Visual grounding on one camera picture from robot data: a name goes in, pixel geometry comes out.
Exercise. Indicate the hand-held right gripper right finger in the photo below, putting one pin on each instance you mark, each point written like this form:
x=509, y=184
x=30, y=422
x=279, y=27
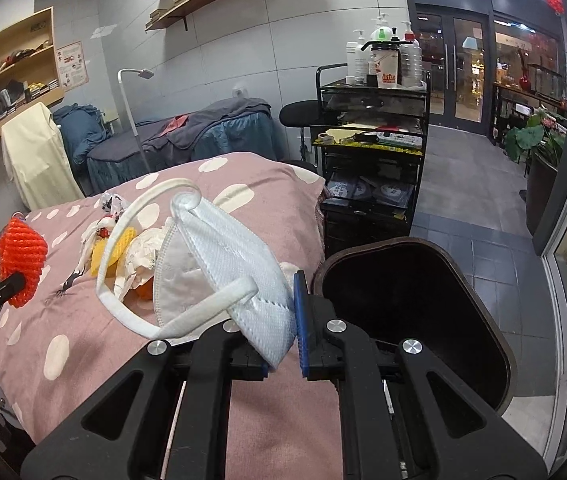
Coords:
x=303, y=325

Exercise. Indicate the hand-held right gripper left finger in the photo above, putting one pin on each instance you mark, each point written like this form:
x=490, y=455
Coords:
x=213, y=355

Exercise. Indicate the red foam fruit net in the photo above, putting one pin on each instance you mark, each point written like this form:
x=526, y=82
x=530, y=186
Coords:
x=21, y=255

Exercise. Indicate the white face mask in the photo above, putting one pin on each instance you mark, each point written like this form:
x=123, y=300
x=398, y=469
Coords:
x=223, y=265

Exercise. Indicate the orange peel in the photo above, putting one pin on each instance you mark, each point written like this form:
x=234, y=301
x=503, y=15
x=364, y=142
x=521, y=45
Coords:
x=143, y=291

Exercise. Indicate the dark brown trash bin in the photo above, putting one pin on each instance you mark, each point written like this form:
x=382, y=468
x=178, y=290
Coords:
x=413, y=300

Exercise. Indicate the white tissue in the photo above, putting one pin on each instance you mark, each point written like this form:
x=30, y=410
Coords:
x=143, y=252

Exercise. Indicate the yellow foam fruit net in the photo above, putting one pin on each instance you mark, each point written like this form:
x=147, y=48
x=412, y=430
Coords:
x=118, y=245

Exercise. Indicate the cream cloth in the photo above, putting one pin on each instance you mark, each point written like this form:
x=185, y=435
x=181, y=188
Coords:
x=33, y=160

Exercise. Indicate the pink dotted blanket bed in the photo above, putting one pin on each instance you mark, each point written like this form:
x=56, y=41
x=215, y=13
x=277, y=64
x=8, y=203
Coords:
x=243, y=185

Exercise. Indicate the black metal cart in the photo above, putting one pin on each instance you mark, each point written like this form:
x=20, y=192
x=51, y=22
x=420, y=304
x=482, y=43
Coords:
x=371, y=170

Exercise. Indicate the blue blanket pile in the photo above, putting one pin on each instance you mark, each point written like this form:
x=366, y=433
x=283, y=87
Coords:
x=78, y=132

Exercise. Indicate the massage bed with blue cover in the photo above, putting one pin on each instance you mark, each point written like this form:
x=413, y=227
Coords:
x=223, y=130

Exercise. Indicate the black round stool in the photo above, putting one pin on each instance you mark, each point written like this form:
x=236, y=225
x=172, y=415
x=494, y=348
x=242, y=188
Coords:
x=298, y=112

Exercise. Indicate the wooden shelf cabinet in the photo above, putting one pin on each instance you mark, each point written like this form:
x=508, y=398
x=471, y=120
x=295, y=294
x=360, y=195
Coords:
x=13, y=85

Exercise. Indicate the white floor lamp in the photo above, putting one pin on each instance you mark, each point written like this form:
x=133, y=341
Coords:
x=136, y=110

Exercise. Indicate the white pump bottle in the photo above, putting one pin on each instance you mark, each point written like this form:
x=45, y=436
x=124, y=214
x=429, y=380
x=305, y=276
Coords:
x=356, y=60

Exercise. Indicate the glass double door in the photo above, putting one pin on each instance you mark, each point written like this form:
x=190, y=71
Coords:
x=451, y=70

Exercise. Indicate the potted green plant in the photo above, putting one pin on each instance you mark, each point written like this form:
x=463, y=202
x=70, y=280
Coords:
x=538, y=135

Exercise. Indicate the green capped pump bottle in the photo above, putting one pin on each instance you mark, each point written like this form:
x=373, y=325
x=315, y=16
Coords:
x=383, y=30

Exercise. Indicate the red vase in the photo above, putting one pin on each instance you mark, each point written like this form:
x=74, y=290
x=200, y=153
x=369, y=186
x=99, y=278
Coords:
x=525, y=80

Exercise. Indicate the red hanging ornament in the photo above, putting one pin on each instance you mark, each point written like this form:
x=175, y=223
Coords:
x=555, y=2

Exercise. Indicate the wall poster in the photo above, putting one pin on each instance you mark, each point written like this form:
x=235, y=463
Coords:
x=71, y=66

